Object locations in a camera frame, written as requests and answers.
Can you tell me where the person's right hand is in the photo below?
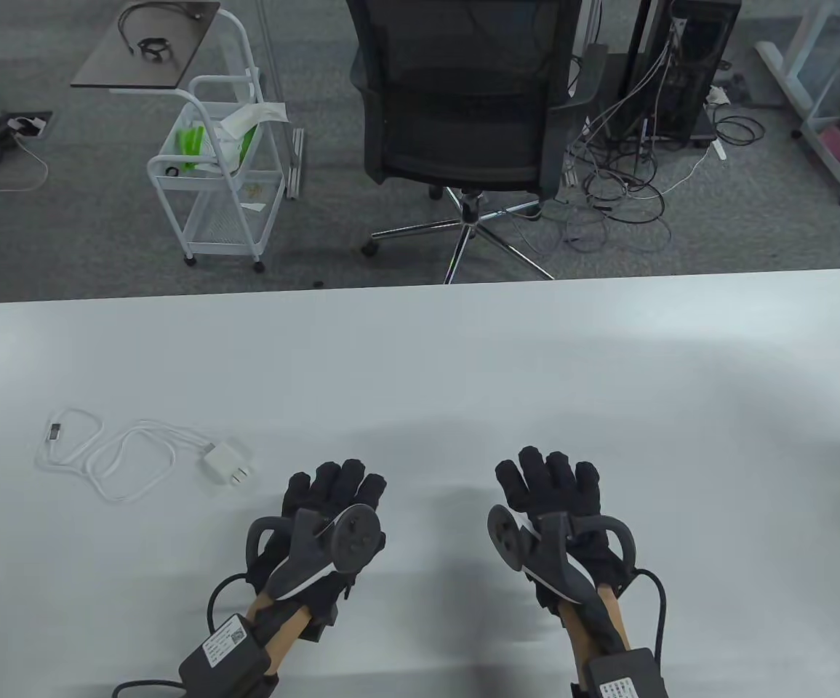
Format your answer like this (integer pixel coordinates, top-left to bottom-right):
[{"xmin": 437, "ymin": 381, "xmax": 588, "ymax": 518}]
[{"xmin": 495, "ymin": 446, "xmax": 636, "ymax": 619}]

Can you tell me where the person's left hand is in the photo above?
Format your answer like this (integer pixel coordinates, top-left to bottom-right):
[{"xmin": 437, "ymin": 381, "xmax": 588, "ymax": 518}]
[{"xmin": 247, "ymin": 458, "xmax": 389, "ymax": 627}]

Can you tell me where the white charger head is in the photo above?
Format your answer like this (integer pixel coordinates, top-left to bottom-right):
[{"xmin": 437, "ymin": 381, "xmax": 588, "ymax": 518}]
[{"xmin": 200, "ymin": 438, "xmax": 255, "ymax": 492}]

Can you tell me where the white USB cable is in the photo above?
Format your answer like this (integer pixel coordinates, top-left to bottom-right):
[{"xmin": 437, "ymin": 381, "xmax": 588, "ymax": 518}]
[{"xmin": 34, "ymin": 409, "xmax": 218, "ymax": 505}]

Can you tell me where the person's right forearm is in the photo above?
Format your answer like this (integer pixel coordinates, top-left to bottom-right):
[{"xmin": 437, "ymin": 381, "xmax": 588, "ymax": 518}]
[{"xmin": 560, "ymin": 584, "xmax": 633, "ymax": 664}]

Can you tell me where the person's left forearm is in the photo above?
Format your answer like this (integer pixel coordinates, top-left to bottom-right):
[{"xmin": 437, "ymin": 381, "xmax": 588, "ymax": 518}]
[{"xmin": 249, "ymin": 590, "xmax": 313, "ymax": 678}]

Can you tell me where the dark grey left hand controller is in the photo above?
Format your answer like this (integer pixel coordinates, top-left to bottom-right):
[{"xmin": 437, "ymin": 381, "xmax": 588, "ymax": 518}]
[{"xmin": 247, "ymin": 505, "xmax": 385, "ymax": 603}]

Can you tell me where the dark grey hand controller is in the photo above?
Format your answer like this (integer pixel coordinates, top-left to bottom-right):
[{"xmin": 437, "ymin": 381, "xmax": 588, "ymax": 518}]
[
  {"xmin": 487, "ymin": 504, "xmax": 637, "ymax": 604},
  {"xmin": 247, "ymin": 505, "xmax": 385, "ymax": 603}
]

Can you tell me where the dark grey right hand controller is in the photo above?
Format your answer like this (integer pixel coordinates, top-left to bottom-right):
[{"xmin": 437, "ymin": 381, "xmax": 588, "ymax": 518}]
[{"xmin": 487, "ymin": 504, "xmax": 637, "ymax": 604}]

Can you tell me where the black left wrist sensor box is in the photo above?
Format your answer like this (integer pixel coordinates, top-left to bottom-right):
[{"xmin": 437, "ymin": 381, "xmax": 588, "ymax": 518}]
[{"xmin": 178, "ymin": 614, "xmax": 280, "ymax": 698}]

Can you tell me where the black wrist sensor box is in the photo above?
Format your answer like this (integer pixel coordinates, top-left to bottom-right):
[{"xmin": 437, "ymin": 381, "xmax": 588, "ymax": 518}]
[
  {"xmin": 572, "ymin": 647, "xmax": 671, "ymax": 698},
  {"xmin": 178, "ymin": 614, "xmax": 280, "ymax": 698}
]

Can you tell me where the black right wrist sensor box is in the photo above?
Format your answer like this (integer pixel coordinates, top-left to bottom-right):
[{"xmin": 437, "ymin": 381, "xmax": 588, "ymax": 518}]
[{"xmin": 572, "ymin": 647, "xmax": 671, "ymax": 698}]

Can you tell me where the white metal utility cart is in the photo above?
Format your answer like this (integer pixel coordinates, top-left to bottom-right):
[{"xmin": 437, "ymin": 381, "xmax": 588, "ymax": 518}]
[{"xmin": 146, "ymin": 7, "xmax": 291, "ymax": 274}]

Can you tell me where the green plastic packet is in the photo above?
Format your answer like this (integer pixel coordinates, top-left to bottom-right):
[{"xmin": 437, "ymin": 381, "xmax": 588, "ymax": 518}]
[{"xmin": 175, "ymin": 125, "xmax": 207, "ymax": 175}]

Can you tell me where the white and green tissue pack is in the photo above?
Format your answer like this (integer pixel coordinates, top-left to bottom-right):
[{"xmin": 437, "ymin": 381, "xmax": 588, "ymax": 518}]
[{"xmin": 201, "ymin": 102, "xmax": 289, "ymax": 174}]

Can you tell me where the black mesh office chair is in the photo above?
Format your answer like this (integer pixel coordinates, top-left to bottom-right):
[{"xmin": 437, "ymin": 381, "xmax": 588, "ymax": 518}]
[{"xmin": 345, "ymin": 0, "xmax": 609, "ymax": 284}]

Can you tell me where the black computer tower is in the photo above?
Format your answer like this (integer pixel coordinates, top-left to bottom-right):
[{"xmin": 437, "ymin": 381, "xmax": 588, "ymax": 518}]
[{"xmin": 620, "ymin": 0, "xmax": 743, "ymax": 145}]

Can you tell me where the brown board cart top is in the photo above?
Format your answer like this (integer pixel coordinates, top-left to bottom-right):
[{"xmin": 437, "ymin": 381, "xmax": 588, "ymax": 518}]
[{"xmin": 71, "ymin": 0, "xmax": 223, "ymax": 92}]

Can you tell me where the floor socket box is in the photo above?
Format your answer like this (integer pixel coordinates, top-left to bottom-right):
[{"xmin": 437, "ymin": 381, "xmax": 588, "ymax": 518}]
[{"xmin": 7, "ymin": 111, "xmax": 54, "ymax": 139}]

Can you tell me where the black right glove cable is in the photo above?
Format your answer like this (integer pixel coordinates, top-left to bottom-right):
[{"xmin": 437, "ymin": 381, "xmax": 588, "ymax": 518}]
[{"xmin": 629, "ymin": 567, "xmax": 669, "ymax": 655}]

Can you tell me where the black glove cable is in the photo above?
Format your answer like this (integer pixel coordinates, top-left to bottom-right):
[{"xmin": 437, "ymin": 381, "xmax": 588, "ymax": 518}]
[
  {"xmin": 629, "ymin": 567, "xmax": 669, "ymax": 655},
  {"xmin": 113, "ymin": 573, "xmax": 249, "ymax": 698}
]

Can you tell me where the black left glove cable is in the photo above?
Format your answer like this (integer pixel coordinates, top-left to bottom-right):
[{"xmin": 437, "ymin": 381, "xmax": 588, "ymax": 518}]
[{"xmin": 113, "ymin": 573, "xmax": 249, "ymax": 698}]

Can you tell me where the tangle of floor cables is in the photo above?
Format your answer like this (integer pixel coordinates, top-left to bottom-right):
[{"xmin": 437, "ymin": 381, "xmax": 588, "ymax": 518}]
[{"xmin": 558, "ymin": 15, "xmax": 768, "ymax": 255}]

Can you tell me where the white floor cable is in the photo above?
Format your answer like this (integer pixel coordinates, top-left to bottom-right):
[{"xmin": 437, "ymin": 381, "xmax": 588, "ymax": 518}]
[{"xmin": 0, "ymin": 129, "xmax": 50, "ymax": 206}]

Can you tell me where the white wire shelf trolley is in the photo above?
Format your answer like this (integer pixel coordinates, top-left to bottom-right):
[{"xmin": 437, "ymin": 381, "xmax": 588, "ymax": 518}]
[{"xmin": 791, "ymin": 0, "xmax": 840, "ymax": 209}]

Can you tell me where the white desk frame leg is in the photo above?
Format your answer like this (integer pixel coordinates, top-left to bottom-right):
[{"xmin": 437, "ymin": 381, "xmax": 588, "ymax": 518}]
[{"xmin": 754, "ymin": 0, "xmax": 840, "ymax": 117}]

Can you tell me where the thin black cable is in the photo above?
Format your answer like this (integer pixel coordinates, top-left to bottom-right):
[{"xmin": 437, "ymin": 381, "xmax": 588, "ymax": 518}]
[{"xmin": 117, "ymin": 0, "xmax": 204, "ymax": 55}]

